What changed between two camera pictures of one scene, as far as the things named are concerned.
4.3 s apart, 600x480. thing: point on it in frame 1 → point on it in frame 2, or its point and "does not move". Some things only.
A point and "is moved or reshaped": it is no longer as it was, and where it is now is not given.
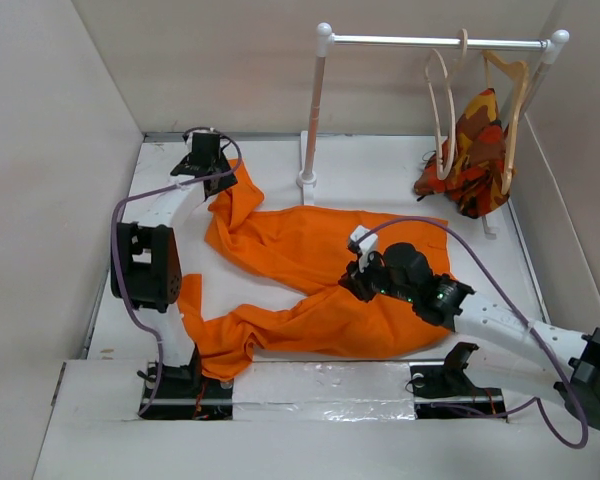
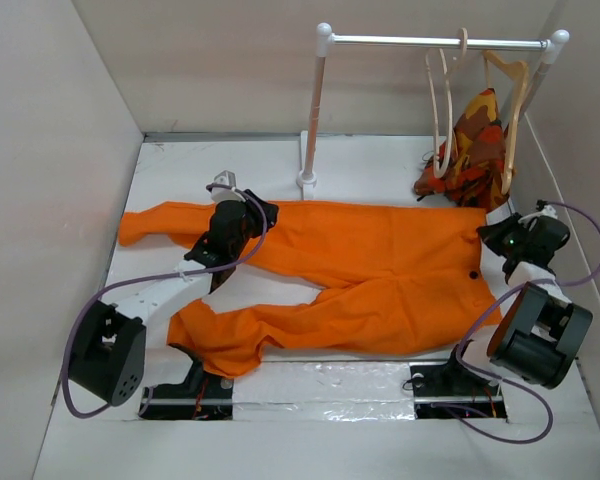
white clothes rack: x=553 y=43 does not move
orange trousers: x=325 y=318 is moved or reshaped
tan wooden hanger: x=519 y=69 does not move
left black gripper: x=226 y=179 → x=255 y=209
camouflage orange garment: x=481 y=160 does not move
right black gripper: x=355 y=282 → x=491 y=234
